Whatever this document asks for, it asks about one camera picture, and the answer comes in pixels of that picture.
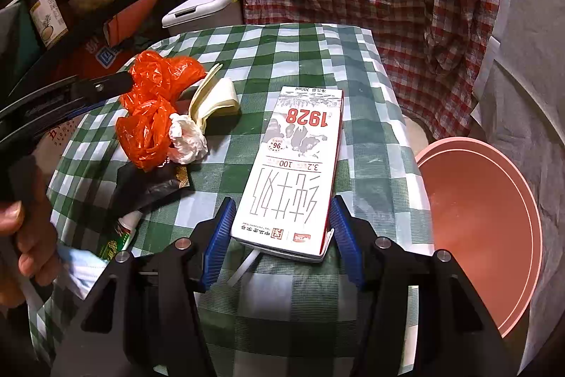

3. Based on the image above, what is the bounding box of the red white milk carton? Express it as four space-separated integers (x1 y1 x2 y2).
232 86 344 263

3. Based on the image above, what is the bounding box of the blue face mask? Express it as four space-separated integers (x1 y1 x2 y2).
58 243 108 300

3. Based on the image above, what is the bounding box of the red printed sack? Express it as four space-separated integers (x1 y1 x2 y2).
48 36 136 81

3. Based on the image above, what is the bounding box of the pink plastic basin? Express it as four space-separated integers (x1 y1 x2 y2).
417 137 543 336

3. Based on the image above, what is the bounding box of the red-orange plastic bag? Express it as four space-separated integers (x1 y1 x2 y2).
116 50 206 171

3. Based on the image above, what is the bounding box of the green toothpaste tube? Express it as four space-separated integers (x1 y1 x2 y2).
99 211 143 261

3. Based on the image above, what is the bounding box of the crumpled white tissue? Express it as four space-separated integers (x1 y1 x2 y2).
168 113 208 165

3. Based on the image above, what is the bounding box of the grey cloth cover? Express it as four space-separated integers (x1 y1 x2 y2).
474 0 564 376

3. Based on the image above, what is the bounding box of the left hand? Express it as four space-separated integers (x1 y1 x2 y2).
1 167 61 287

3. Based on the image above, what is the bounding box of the white rice sack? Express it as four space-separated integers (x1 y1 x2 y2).
34 118 81 184

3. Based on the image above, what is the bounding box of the white lidded trash bin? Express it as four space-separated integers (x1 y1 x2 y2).
162 0 244 35

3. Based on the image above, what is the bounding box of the black wrapper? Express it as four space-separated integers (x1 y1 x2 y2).
109 163 190 218

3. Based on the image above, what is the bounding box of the sauce jar white label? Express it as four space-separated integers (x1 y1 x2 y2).
30 0 68 49

